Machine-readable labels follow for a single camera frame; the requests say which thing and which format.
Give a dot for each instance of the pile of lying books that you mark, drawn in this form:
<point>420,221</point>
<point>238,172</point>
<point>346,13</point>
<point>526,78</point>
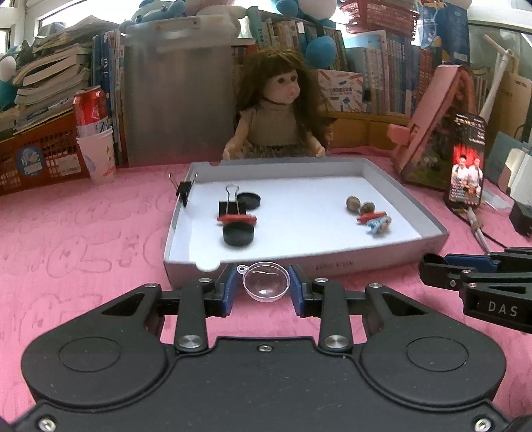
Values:
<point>58,66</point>

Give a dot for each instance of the wooden book shelf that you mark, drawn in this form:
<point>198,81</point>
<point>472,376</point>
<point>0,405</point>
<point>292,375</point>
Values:
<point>365,133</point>

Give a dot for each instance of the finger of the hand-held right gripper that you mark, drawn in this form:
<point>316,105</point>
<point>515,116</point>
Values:
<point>469,262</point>
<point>432,270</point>

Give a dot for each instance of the dark blue hanging packet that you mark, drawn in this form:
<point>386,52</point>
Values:
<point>442,33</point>

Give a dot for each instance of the clear plastic half sphere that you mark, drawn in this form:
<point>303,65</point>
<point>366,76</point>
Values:
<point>266,286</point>

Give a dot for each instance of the red plastic basket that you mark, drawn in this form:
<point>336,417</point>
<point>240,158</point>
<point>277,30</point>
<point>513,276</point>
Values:
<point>378,16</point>

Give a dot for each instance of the small dark blue plush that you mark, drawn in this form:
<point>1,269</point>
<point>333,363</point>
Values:
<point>158,10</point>

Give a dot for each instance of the large black binder clip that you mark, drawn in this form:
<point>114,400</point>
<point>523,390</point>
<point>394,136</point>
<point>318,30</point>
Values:
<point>228,207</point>

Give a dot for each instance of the pink tablecloth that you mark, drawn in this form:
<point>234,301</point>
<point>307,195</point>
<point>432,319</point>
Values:
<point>83,249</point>

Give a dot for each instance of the row of upright books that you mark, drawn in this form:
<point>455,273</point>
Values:
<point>390,70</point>

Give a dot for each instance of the brown cardboard box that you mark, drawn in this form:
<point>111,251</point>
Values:
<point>517,108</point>

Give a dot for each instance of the small black binder clip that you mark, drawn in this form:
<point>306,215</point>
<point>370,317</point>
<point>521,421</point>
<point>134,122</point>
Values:
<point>183,193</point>

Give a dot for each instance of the colourful printed box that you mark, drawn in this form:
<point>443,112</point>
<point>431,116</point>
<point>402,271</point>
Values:
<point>341,91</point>

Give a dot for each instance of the orange plastic basket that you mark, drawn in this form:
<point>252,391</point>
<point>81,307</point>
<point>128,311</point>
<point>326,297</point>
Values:
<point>41,162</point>

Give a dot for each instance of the black smartphone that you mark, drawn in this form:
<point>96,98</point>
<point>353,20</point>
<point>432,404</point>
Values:
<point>465,166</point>

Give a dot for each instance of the translucent storage box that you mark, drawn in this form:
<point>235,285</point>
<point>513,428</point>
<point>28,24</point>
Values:
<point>178,95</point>

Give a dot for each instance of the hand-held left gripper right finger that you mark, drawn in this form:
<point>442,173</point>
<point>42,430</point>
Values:
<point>297,290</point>

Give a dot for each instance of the brown-haired doll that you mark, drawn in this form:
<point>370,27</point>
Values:
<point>274,124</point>

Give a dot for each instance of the white paper cup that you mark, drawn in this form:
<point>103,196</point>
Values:
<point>97,158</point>

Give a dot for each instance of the upright blue books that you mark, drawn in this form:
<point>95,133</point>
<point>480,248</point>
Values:
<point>109,91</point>

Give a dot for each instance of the blue white plush toy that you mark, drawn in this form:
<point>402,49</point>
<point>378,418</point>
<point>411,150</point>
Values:
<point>6,74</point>

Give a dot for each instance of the red soda can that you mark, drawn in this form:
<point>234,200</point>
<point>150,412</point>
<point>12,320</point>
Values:
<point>90,110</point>

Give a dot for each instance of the grey cardboard tray box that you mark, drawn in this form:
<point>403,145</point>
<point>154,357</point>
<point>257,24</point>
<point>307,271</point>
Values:
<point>299,207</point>

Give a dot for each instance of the white tube frame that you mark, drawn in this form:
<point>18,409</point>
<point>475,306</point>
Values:
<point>496,79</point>

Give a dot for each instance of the black round lid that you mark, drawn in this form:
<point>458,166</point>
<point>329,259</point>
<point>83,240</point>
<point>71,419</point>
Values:
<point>238,234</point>
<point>249,201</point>

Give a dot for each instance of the brown nut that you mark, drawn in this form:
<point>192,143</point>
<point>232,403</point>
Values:
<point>353,203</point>
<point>368,207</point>

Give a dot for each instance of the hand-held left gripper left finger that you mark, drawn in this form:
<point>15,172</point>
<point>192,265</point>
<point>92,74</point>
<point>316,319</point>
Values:
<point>226,290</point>

